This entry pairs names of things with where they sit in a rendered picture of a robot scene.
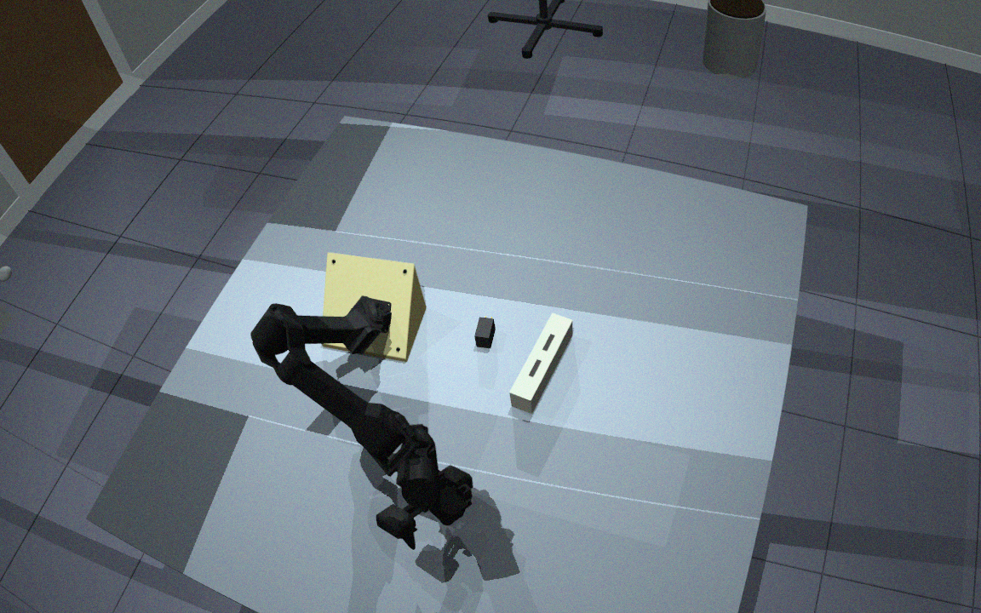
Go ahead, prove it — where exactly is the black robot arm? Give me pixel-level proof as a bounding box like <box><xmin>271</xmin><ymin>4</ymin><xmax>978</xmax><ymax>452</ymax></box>
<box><xmin>250</xmin><ymin>295</ymin><xmax>472</xmax><ymax>526</ymax></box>

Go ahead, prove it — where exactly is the black two-prong plug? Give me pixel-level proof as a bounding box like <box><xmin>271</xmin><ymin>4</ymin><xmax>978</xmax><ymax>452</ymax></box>
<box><xmin>474</xmin><ymin>316</ymin><xmax>496</xmax><ymax>348</ymax></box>

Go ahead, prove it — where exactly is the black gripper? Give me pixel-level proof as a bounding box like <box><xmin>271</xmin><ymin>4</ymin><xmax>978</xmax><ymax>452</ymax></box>
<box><xmin>376</xmin><ymin>465</ymin><xmax>473</xmax><ymax>550</ymax></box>

